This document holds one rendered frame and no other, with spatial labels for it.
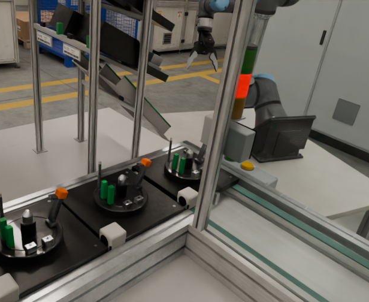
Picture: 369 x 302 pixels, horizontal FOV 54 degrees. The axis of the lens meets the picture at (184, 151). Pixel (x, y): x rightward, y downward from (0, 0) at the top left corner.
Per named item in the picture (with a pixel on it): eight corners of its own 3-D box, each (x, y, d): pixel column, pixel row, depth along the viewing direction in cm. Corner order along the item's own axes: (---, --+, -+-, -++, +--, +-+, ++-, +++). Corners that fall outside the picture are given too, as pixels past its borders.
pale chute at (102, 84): (119, 107, 146) (127, 99, 146) (135, 120, 137) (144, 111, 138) (71, 60, 125) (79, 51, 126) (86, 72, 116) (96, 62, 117)
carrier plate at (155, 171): (184, 151, 128) (185, 146, 127) (238, 183, 115) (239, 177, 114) (131, 171, 112) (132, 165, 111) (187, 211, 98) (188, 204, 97)
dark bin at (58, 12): (118, 59, 135) (127, 40, 134) (136, 69, 127) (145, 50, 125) (48, 24, 115) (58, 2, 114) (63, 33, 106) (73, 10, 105)
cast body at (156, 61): (150, 72, 123) (159, 53, 122) (157, 76, 121) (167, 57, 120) (132, 63, 117) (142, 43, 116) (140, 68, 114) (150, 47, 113)
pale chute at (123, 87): (144, 121, 138) (151, 112, 138) (163, 135, 129) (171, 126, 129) (96, 72, 117) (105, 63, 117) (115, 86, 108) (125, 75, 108)
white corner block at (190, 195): (186, 197, 104) (188, 185, 102) (198, 205, 101) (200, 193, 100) (175, 203, 101) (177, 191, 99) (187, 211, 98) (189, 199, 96)
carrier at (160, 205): (127, 173, 111) (130, 136, 105) (183, 213, 97) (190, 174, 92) (54, 201, 94) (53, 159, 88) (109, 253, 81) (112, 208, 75)
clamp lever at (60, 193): (53, 217, 82) (64, 187, 80) (57, 222, 81) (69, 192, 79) (38, 218, 79) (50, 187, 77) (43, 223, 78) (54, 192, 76)
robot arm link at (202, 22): (215, 18, 171) (199, 16, 169) (214, 29, 171) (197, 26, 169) (210, 21, 178) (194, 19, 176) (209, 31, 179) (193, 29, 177)
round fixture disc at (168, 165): (185, 156, 121) (186, 151, 120) (217, 175, 113) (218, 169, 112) (154, 168, 112) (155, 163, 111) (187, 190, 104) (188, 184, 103)
